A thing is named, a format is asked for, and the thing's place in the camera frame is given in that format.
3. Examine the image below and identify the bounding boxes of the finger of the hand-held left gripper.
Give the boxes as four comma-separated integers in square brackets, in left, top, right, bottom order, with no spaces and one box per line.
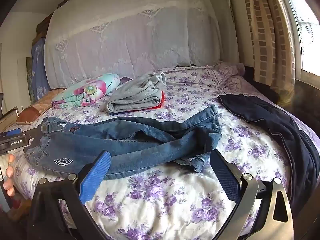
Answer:
[29,127,43,147]

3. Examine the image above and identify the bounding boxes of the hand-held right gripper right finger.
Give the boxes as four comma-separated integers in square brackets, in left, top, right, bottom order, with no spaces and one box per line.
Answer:
[209,149,294,240]

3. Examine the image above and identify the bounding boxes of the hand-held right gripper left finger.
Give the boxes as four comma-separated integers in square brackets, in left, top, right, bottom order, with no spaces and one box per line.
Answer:
[26,151,112,240]

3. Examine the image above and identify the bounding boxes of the blue denim jeans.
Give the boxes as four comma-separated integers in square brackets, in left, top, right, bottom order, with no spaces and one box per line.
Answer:
[24,104,223,180]

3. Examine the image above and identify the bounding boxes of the dark navy pants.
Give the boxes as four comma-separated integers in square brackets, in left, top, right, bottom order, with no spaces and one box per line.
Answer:
[217,94,320,210]

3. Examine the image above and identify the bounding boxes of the person's left hand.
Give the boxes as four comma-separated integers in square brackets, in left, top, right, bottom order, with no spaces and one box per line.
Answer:
[0,153,16,198]

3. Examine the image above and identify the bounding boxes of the orange brown pillow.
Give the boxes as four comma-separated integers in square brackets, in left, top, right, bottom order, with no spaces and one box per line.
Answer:
[35,87,67,111]

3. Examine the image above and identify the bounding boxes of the purple floral bed sheet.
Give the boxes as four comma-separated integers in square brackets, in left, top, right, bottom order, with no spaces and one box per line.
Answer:
[12,64,320,240]

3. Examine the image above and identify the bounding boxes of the green picture panel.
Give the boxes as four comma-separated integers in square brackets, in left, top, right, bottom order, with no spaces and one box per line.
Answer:
[26,57,37,105]

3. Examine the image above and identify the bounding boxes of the blue patterned hanging cloth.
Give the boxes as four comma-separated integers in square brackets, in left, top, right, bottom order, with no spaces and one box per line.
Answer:
[30,37,52,100]

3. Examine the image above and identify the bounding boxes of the folded teal floral blanket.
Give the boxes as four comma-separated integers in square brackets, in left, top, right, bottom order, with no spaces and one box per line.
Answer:
[51,73,120,109]

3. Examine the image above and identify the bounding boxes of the folded grey sweatpants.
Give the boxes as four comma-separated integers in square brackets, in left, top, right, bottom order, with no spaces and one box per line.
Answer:
[107,72,167,113]

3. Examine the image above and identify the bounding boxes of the folded red garment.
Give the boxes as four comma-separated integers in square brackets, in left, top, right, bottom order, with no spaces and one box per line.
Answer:
[150,90,166,110]

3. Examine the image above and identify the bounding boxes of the purple floral pillow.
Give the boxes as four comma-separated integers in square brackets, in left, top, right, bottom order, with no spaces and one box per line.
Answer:
[205,62,246,88]

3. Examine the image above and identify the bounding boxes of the wooden box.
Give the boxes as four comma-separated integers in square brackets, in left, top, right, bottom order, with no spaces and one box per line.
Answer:
[32,0,79,40]

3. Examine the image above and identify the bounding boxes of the white lace cover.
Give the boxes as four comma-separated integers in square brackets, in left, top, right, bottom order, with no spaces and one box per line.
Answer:
[44,0,240,90]

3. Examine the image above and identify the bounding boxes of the beige brick-pattern curtain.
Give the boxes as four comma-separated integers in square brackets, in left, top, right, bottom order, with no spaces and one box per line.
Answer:
[240,0,298,105]

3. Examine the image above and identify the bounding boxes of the bright window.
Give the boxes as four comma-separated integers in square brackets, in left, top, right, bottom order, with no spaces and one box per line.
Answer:
[277,0,320,77]

